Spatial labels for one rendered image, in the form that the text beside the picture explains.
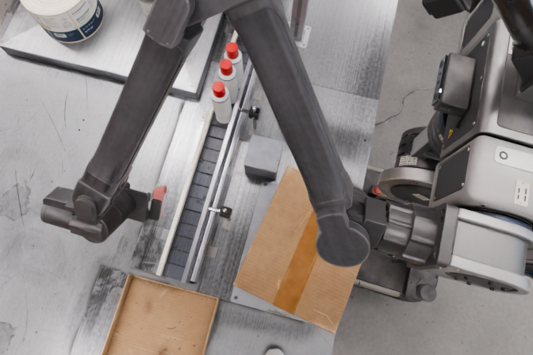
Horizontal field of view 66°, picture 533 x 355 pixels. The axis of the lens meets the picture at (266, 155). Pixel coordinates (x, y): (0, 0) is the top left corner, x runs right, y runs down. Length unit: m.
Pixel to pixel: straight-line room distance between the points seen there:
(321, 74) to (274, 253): 0.69
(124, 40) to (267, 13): 1.02
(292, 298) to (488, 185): 0.49
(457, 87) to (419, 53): 1.87
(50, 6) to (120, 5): 0.24
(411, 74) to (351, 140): 1.22
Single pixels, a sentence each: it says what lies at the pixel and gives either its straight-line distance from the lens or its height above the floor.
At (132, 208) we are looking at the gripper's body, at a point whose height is 1.26.
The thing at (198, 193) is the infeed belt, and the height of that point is 0.88.
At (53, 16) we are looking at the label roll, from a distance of 1.42.
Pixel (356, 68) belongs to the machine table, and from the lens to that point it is 1.44.
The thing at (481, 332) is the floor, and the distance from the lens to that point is 2.31.
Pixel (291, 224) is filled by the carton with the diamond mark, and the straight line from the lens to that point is 0.95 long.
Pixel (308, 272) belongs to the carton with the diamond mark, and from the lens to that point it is 0.94.
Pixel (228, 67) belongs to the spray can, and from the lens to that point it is 1.12.
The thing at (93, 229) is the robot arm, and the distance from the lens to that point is 0.78.
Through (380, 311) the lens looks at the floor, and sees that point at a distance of 2.13.
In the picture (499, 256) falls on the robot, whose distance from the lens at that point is 0.64.
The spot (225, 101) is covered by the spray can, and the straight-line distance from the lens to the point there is 1.13.
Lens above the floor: 2.05
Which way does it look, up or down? 73 degrees down
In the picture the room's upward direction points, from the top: 3 degrees clockwise
